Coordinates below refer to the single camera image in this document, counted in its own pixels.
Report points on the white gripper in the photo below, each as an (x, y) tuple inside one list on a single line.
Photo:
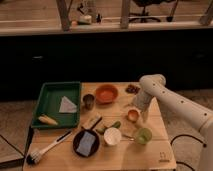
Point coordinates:
[(142, 101)]

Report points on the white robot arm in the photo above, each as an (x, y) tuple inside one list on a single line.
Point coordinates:
[(198, 116)]

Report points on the green cup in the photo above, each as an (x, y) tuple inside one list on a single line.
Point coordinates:
[(143, 136)]

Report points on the metal spoon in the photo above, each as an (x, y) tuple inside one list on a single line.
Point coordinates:
[(128, 137)]

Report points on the green cucumber toy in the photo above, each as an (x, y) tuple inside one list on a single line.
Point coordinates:
[(102, 130)]

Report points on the white cup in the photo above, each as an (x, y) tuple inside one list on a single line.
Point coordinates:
[(112, 136)]

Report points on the orange bowl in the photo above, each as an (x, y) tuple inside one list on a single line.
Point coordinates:
[(106, 94)]

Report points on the small metal cup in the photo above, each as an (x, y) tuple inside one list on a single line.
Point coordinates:
[(88, 100)]

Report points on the blue sponge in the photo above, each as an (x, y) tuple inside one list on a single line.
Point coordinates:
[(86, 141)]

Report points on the black plate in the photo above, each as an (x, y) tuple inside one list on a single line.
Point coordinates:
[(95, 146)]

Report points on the white folded cloth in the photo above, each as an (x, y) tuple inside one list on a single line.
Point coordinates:
[(67, 106)]

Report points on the green plastic tray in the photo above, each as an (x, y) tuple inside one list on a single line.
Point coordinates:
[(49, 103)]

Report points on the black office chair base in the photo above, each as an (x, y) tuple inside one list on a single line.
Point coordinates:
[(144, 16)]

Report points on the yellow corn cob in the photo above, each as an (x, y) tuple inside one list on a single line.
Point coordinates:
[(47, 120)]

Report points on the white dish brush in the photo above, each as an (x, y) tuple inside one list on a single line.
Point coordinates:
[(35, 156)]

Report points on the black handled scraper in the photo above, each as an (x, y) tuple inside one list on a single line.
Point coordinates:
[(91, 121)]

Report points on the wooden post middle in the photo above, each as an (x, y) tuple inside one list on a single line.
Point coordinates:
[(125, 9)]

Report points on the wooden post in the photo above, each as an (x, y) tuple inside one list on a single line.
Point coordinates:
[(125, 9), (64, 9)]

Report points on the wooden post left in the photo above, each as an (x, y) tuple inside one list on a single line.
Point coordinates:
[(64, 9)]

